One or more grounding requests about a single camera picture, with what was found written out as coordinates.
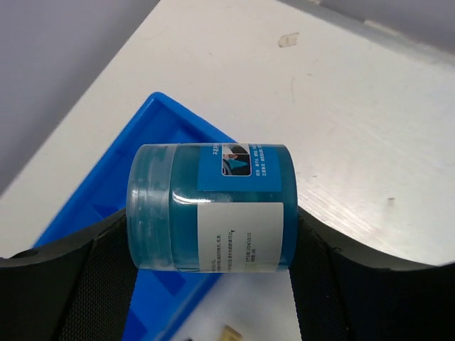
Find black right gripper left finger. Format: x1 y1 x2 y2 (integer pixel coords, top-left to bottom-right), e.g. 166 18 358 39
1 210 138 340

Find small tan wooden block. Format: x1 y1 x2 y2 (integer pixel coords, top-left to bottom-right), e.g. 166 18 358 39
218 325 243 341

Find blue gel jar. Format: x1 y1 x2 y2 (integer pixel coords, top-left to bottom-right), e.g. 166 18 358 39
126 143 298 273

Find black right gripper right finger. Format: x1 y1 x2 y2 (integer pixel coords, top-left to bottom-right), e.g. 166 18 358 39
289 209 454 340

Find blue compartment tray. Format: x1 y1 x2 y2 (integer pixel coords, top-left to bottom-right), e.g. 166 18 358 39
36 92 231 340

